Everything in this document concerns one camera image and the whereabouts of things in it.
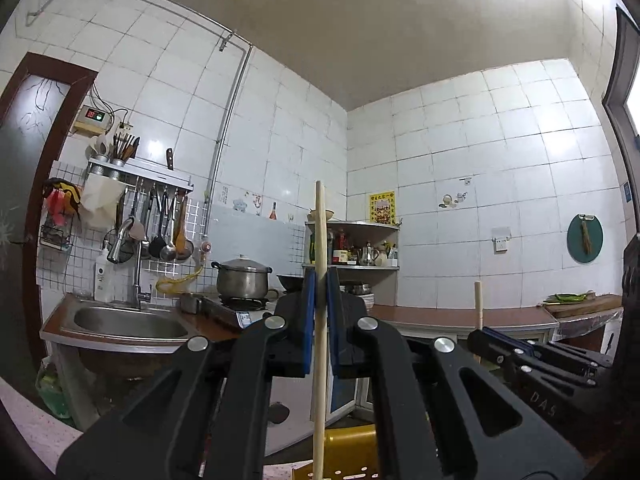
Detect yellow slotted utensil holder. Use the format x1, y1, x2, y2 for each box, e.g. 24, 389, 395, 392
292, 424, 378, 480

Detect green round cutting board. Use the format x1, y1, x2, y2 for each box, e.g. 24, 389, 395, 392
566, 212, 604, 264

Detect wooden cutting board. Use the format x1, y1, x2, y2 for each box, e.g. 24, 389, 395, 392
542, 294, 623, 319

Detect yellow wall poster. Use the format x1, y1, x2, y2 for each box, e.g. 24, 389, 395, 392
370, 190, 397, 225

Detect steel pot with lid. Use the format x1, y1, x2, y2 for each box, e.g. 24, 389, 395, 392
211, 254, 281, 301

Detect red and yellow cloth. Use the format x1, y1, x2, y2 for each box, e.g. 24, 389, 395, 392
42, 179, 83, 226

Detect metal wall rack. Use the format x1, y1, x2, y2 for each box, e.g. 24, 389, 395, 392
86, 156, 195, 192

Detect corner wall shelf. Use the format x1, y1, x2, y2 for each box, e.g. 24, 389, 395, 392
302, 219, 402, 311

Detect metal faucet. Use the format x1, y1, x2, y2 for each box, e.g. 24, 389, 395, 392
106, 217, 153, 311

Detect black wok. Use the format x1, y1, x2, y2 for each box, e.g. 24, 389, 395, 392
276, 272, 308, 293

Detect wooden chopstick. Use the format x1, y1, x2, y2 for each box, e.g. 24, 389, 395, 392
474, 281, 487, 332
312, 180, 328, 480

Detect row of condiment bottles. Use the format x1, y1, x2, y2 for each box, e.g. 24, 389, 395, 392
309, 227, 400, 267

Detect white soap bottle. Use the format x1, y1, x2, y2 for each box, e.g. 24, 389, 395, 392
94, 247, 116, 303

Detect wire wall basket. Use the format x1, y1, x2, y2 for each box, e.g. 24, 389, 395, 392
39, 222, 73, 251

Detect brown framed glass door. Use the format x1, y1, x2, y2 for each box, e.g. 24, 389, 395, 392
0, 52, 98, 401

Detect white plastic scoops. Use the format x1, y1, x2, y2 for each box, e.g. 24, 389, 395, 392
86, 134, 111, 162

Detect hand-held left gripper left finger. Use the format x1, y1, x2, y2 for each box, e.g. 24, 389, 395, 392
55, 267, 317, 480

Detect controller box with red display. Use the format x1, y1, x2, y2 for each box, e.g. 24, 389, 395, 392
74, 105, 113, 136

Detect window frame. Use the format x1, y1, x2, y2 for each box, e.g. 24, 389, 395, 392
602, 5, 640, 136

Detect teapot wall sticker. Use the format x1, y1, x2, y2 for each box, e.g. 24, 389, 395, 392
439, 177, 473, 208

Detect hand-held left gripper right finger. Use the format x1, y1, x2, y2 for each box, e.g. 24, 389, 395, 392
326, 267, 588, 480

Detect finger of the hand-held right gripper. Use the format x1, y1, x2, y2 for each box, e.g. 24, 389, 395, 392
482, 329, 613, 371
467, 331, 598, 396

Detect row of hanging kitchen utensils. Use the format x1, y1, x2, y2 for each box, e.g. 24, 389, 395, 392
115, 182, 196, 263

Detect plastic covered wooden stand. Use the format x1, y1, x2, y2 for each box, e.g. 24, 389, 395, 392
555, 310, 623, 356

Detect green plastic bag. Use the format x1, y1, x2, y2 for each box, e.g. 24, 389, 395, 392
35, 360, 73, 421

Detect pink floral tablecloth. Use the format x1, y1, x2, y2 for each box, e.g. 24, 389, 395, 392
0, 377, 83, 480

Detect yellow hose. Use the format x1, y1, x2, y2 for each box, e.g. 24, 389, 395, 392
156, 260, 206, 295

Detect gas stove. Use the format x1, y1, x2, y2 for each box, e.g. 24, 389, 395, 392
200, 295, 278, 331

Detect green vegetables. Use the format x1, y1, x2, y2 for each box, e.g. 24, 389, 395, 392
544, 291, 596, 306

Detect metal wall pipe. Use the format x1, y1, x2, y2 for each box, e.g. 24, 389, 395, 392
25, 0, 253, 271

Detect grey splash panel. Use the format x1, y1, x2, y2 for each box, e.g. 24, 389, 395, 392
207, 205, 308, 281

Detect metal cup of kitchen tools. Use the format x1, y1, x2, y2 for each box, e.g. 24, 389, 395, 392
110, 132, 142, 167

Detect steel sink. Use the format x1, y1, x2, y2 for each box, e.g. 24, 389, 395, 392
40, 292, 201, 356

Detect stack of white bowls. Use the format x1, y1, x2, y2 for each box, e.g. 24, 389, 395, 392
342, 282, 375, 311

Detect kitchen counter with cabinets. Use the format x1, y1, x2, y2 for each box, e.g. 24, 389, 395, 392
265, 304, 561, 456

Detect white hanging cloth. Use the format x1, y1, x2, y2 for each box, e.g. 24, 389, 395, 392
80, 177, 126, 228

